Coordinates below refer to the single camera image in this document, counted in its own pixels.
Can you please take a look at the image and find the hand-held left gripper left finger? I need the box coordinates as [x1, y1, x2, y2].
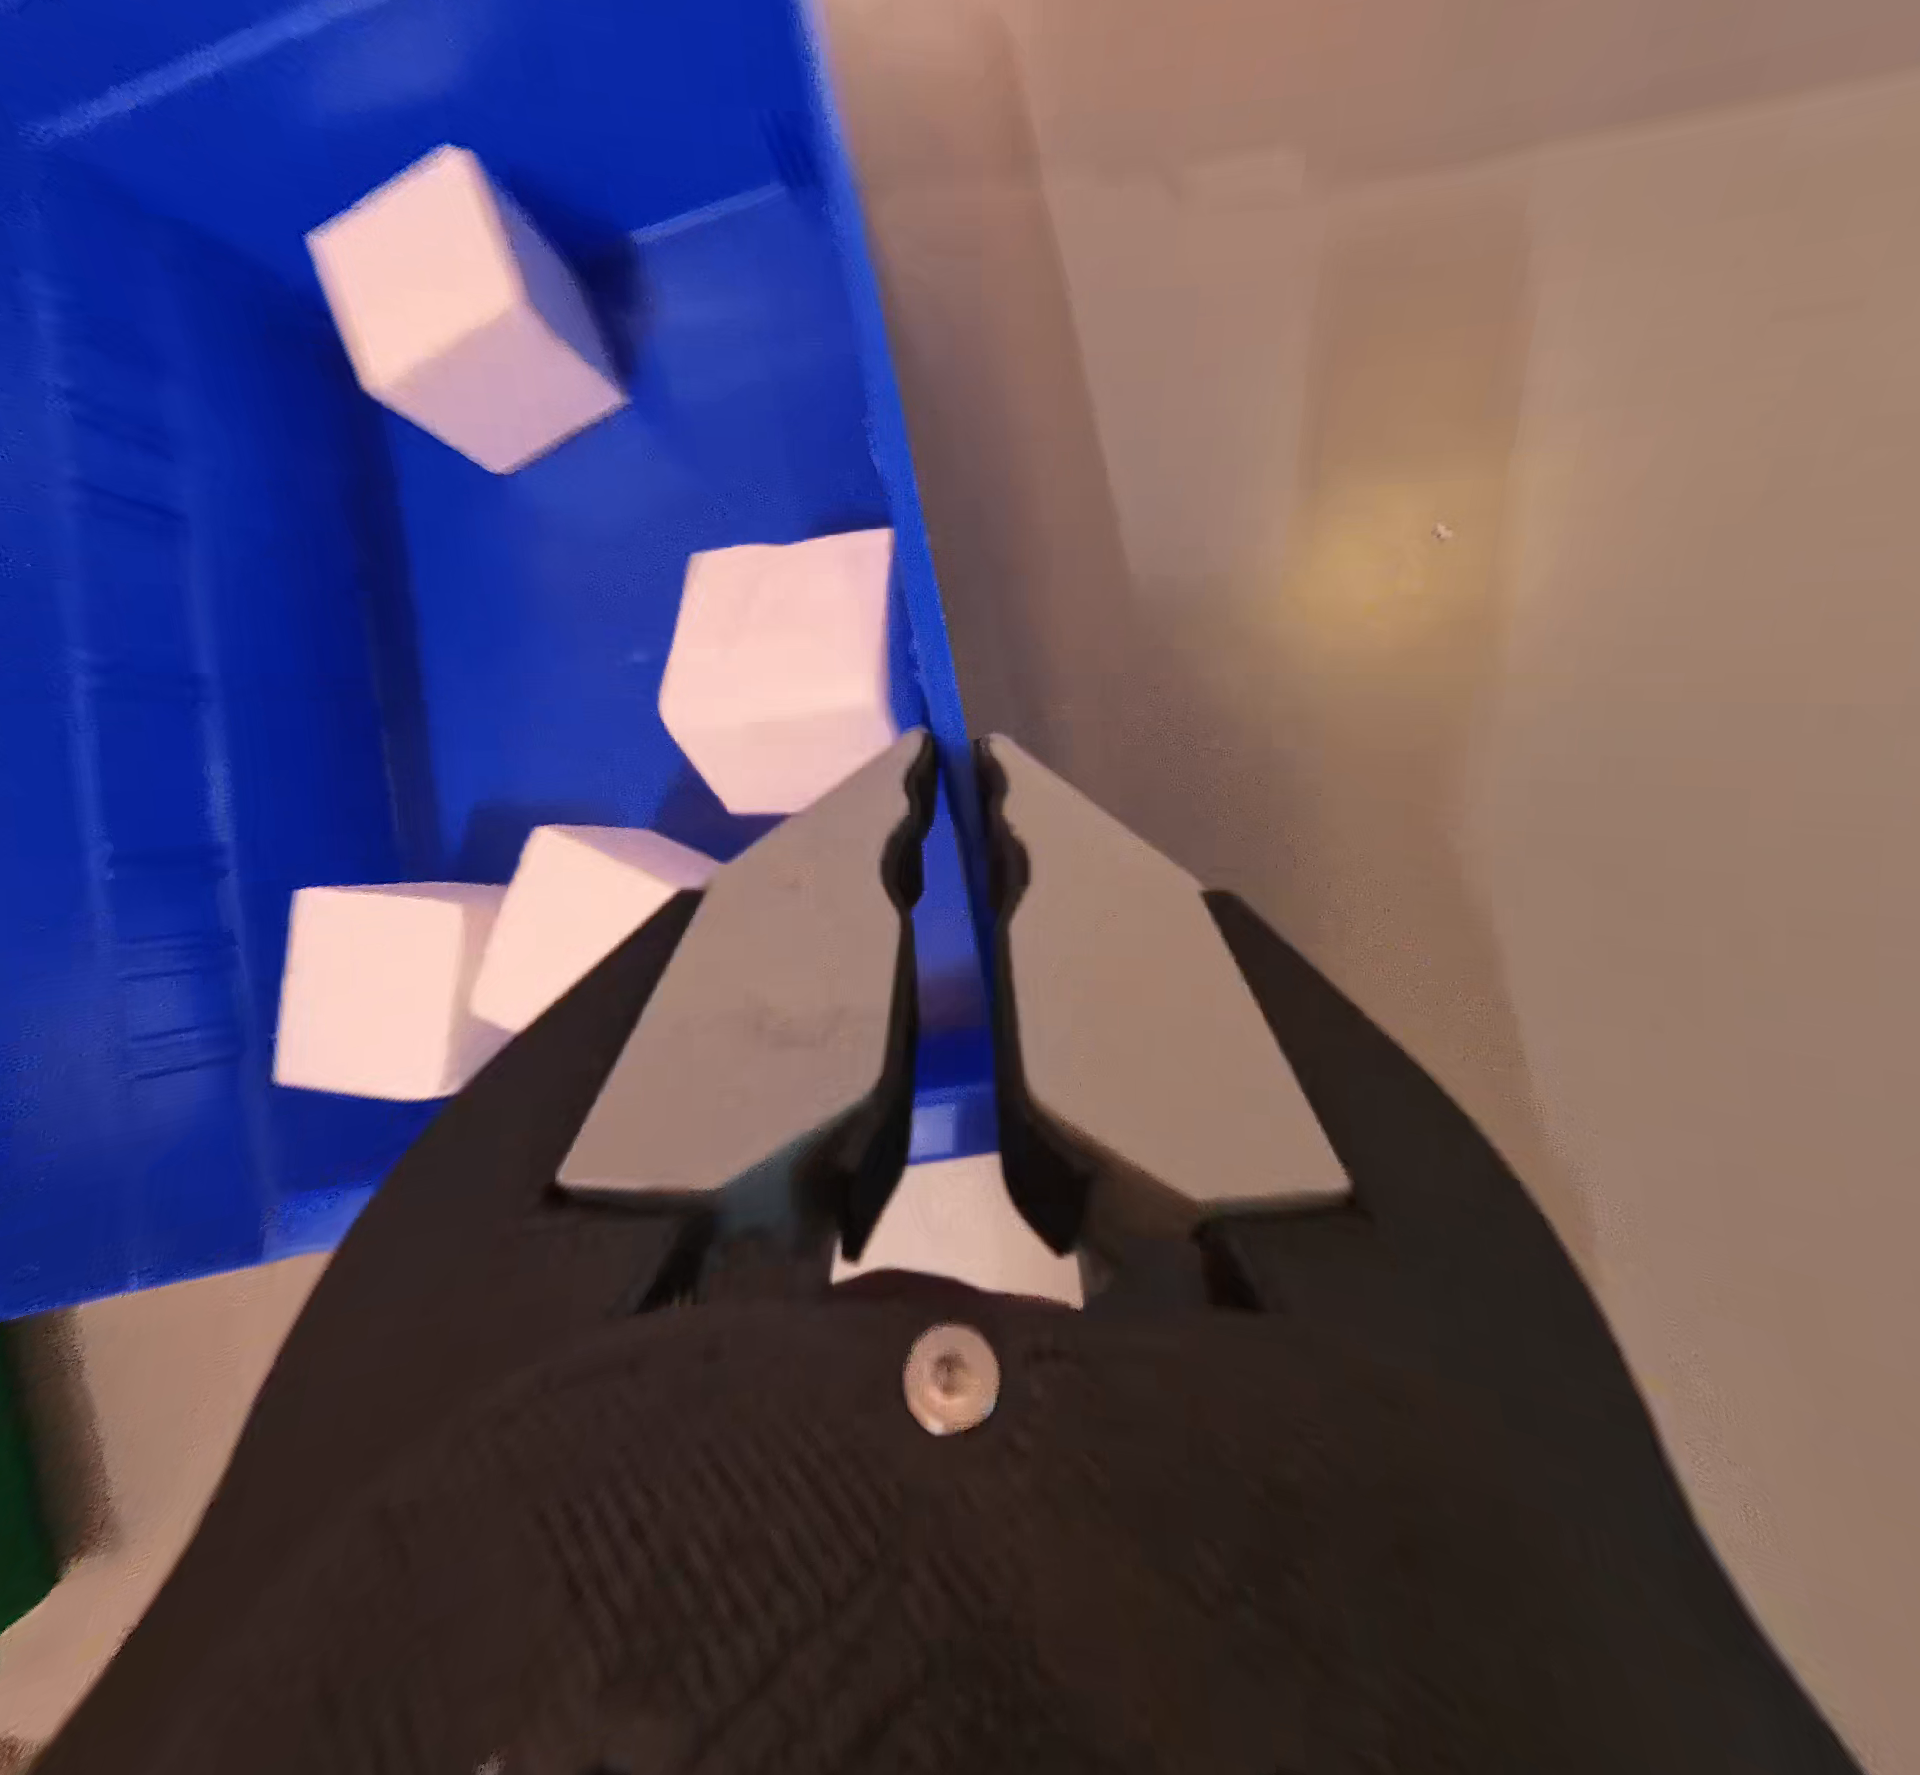
[550, 729, 942, 1264]

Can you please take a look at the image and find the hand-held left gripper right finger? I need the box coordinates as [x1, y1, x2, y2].
[976, 735, 1355, 1257]

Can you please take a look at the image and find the white hard foam cube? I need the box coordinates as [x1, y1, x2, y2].
[474, 824, 721, 1043]
[302, 144, 631, 476]
[659, 530, 904, 817]
[274, 881, 514, 1100]

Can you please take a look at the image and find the blue plastic bin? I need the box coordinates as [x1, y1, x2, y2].
[0, 0, 1002, 1319]

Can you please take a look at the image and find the green plastic bin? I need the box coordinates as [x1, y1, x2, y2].
[0, 1316, 63, 1633]

